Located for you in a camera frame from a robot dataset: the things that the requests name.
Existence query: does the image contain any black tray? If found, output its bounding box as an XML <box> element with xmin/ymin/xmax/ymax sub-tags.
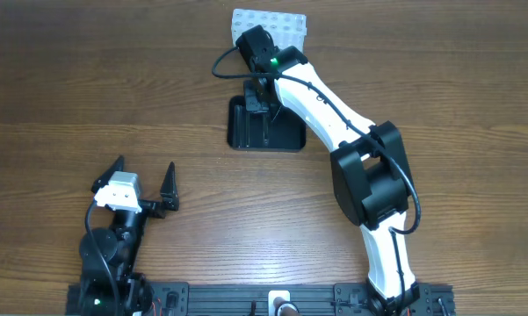
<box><xmin>226</xmin><ymin>94</ymin><xmax>307</xmax><ymax>154</ymax></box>

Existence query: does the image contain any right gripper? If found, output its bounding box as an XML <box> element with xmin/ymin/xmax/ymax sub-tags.
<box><xmin>243</xmin><ymin>77</ymin><xmax>273</xmax><ymax>113</ymax></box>

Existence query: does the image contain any mounting rail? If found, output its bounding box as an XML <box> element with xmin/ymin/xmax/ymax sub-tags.
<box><xmin>65</xmin><ymin>281</ymin><xmax>457</xmax><ymax>316</ymax></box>

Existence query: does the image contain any white test tube rack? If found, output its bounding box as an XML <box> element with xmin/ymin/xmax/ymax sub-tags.
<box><xmin>230</xmin><ymin>8</ymin><xmax>308</xmax><ymax>52</ymax></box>

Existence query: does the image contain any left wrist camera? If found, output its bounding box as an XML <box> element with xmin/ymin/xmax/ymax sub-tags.
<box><xmin>93</xmin><ymin>170</ymin><xmax>144</xmax><ymax>214</ymax></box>

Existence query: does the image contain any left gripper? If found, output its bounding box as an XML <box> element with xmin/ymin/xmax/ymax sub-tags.
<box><xmin>90</xmin><ymin>154</ymin><xmax>180</xmax><ymax>219</ymax></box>

